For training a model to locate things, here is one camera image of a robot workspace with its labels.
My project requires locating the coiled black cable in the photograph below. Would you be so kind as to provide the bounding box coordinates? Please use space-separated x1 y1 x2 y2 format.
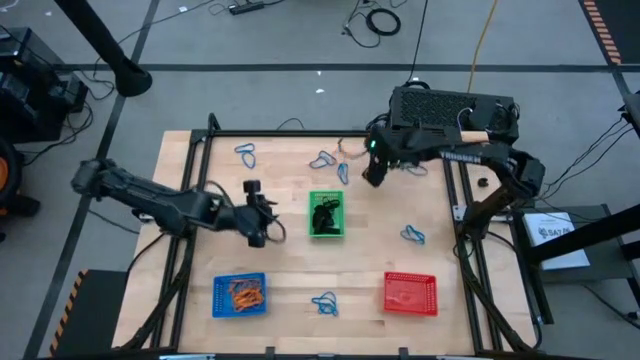
365 7 403 38

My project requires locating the black equipment cart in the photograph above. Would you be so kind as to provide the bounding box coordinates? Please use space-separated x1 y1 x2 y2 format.
0 27 90 145

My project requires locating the black side stand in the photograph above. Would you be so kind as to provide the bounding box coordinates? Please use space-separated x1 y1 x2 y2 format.
514 202 640 326

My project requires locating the black round standing pole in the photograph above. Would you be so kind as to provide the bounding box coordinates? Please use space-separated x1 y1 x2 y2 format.
52 0 154 99

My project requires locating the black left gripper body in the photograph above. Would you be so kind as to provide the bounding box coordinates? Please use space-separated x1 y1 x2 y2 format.
232 179 274 249

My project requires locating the long black floor cable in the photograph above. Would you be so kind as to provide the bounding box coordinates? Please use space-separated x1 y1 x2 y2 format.
408 0 430 85

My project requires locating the green plastic basket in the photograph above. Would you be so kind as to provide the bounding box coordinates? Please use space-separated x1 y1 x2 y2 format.
307 189 347 238

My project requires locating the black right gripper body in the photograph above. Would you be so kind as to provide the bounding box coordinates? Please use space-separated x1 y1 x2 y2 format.
363 127 404 189

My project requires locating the black perforated computer case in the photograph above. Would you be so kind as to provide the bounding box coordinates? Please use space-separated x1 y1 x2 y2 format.
388 85 520 146

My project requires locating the red plastic basket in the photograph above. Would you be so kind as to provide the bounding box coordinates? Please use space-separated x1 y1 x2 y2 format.
382 271 439 318

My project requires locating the blue plastic basket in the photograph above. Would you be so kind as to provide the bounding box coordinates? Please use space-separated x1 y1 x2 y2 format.
211 272 268 320

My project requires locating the black hazard-striped floor mat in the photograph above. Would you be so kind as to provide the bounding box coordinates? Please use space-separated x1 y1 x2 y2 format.
48 269 129 359
579 0 640 66

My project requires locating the black power strip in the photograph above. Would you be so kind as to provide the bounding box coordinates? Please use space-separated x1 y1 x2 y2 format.
228 1 266 16

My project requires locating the orange black wheeled machine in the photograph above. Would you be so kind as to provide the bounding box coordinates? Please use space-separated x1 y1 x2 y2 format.
0 138 42 242

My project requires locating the black aluminium table frame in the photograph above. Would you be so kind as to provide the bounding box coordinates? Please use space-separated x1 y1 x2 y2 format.
119 112 541 359

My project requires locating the yellow floor cable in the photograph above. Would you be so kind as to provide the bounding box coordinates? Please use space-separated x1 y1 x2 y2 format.
466 0 500 95

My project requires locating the white printed sign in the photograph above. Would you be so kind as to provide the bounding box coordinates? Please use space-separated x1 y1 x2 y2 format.
522 211 592 272

